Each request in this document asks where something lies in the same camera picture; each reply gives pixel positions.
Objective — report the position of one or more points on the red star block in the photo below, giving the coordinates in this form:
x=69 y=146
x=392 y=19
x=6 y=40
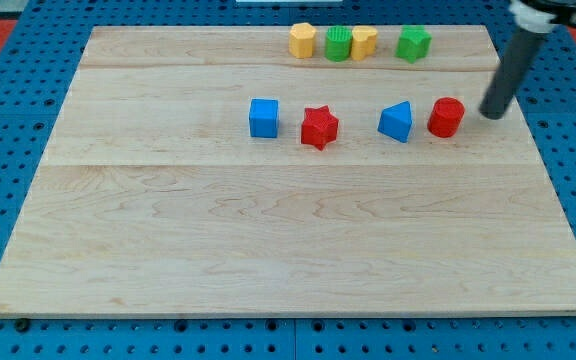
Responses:
x=319 y=127

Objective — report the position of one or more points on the green star block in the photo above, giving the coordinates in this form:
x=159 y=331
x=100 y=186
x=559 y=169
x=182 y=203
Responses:
x=413 y=43

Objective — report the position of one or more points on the blue cube block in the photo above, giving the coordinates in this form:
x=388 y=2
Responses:
x=264 y=118

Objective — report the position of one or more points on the wooden board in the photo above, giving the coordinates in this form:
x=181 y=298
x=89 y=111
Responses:
x=152 y=200

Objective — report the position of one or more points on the blue triangle block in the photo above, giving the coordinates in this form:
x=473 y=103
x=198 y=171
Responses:
x=396 y=121

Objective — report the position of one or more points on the yellow hexagon block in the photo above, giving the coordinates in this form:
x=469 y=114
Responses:
x=302 y=38

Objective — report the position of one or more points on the green cylinder block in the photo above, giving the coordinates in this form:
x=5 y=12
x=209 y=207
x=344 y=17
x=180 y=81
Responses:
x=338 y=41

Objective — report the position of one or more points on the yellow heart block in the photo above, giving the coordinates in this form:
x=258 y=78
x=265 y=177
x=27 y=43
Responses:
x=364 y=39

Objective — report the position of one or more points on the red cylinder block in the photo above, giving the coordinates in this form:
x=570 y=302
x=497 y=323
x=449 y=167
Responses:
x=445 y=117

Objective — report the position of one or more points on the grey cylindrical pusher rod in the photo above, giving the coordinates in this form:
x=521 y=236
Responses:
x=515 y=62

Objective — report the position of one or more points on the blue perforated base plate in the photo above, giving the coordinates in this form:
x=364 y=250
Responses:
x=36 y=67

